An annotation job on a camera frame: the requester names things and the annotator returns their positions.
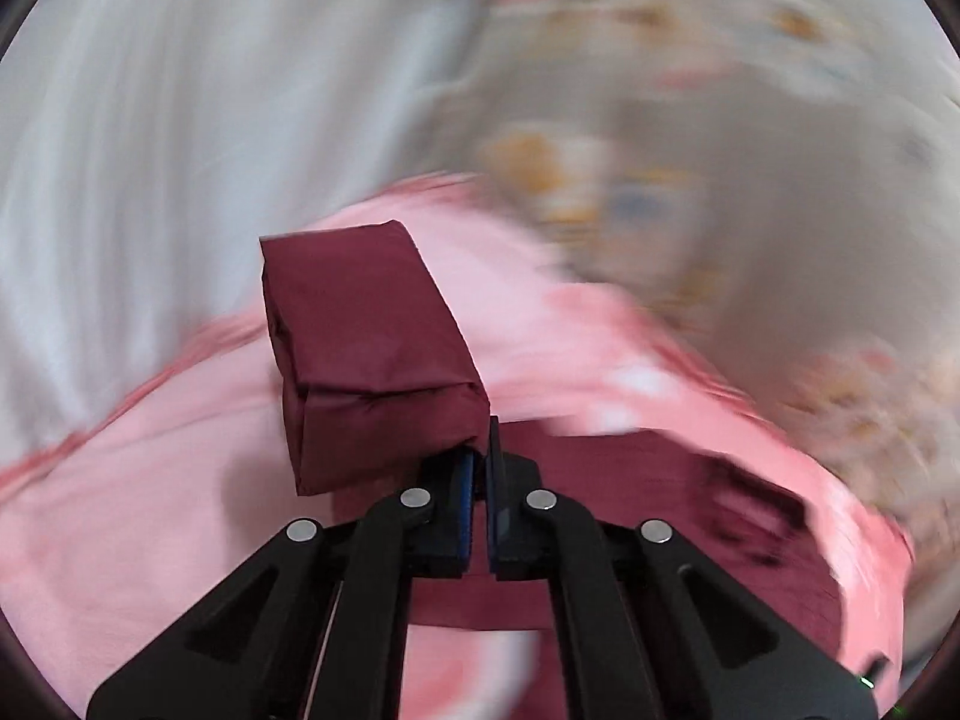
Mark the pink fleece blanket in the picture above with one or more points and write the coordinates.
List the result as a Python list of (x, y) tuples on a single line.
[(125, 532)]

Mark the grey floral curtain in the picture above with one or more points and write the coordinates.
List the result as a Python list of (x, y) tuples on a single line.
[(775, 180)]

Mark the white satin curtain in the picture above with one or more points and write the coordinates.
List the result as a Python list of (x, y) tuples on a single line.
[(148, 146)]

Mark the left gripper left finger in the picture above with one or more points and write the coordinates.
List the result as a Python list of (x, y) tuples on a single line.
[(313, 624)]

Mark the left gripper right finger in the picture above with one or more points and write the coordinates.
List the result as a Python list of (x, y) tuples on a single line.
[(681, 585)]

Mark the maroon puffer jacket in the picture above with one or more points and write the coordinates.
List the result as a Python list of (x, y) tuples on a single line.
[(375, 376)]

